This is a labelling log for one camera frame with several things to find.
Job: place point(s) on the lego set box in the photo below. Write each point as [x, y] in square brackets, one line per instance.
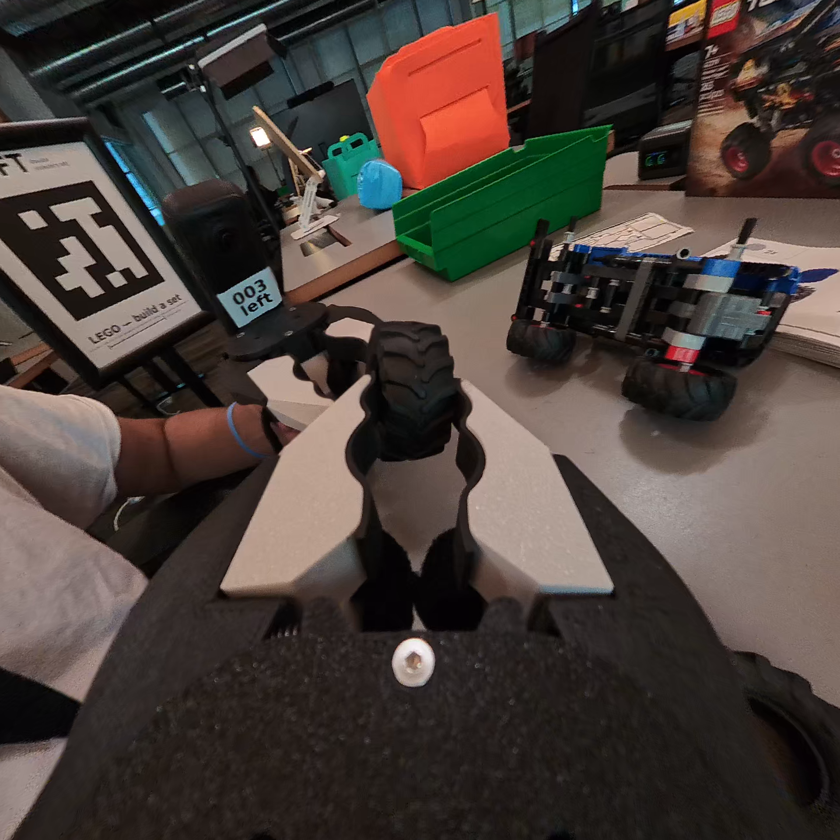
[774, 85]

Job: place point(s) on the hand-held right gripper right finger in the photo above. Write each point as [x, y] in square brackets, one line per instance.
[538, 525]

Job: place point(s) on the white instruction booklet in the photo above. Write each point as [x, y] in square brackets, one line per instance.
[814, 321]

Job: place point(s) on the small lit lamp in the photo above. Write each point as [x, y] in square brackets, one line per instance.
[260, 137]

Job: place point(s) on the white sticker sheet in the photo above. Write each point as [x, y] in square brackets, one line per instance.
[643, 229]

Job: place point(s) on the black softbox light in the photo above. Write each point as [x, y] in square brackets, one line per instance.
[239, 59]

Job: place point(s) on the green plastic bin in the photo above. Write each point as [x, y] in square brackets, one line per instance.
[499, 216]

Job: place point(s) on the blue wrapped bundle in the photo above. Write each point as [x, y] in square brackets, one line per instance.
[380, 184]

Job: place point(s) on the orange plastic bin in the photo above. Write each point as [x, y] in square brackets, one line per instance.
[446, 79]

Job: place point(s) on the person's left forearm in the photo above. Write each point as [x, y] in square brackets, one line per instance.
[177, 446]

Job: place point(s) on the green tote bag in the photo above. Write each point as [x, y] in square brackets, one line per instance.
[341, 164]

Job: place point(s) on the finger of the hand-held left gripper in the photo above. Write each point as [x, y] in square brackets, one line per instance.
[358, 331]
[295, 397]

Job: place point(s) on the blue black lego truck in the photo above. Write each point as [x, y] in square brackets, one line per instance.
[676, 308]

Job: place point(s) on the black lego tire blue rim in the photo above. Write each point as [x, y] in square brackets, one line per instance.
[413, 380]

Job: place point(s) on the blue wristband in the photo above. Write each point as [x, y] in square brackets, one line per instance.
[233, 430]

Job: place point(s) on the black power station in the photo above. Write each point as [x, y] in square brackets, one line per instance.
[663, 141]

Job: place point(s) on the framed marker sign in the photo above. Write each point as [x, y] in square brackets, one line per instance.
[131, 321]

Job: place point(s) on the black monitor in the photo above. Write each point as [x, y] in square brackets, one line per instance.
[328, 124]

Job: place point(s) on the tablet on white stand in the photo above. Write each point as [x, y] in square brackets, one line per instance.
[315, 197]

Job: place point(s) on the person's left hand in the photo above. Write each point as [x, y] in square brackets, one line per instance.
[253, 430]

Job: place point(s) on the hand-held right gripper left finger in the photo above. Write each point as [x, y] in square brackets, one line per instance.
[295, 525]

